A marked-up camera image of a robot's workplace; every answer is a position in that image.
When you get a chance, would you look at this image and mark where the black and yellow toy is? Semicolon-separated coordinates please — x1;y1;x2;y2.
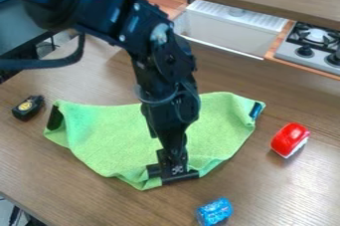
10;95;47;121

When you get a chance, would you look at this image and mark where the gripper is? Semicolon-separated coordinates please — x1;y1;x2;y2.
145;129;201;185

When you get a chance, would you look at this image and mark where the blue toy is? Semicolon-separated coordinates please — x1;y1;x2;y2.
195;196;236;226

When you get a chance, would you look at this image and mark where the red and white toy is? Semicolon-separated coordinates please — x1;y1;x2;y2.
269;121;312;159

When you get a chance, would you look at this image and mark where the toy sink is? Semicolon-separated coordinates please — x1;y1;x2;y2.
171;0;290;61

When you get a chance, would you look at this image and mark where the green cloth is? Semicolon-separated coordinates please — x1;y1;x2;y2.
42;91;267;191

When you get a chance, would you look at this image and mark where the toy stove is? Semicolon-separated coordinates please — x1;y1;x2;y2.
273;21;340;77

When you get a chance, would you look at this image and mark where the black cable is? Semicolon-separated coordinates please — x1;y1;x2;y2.
0;33;86;72

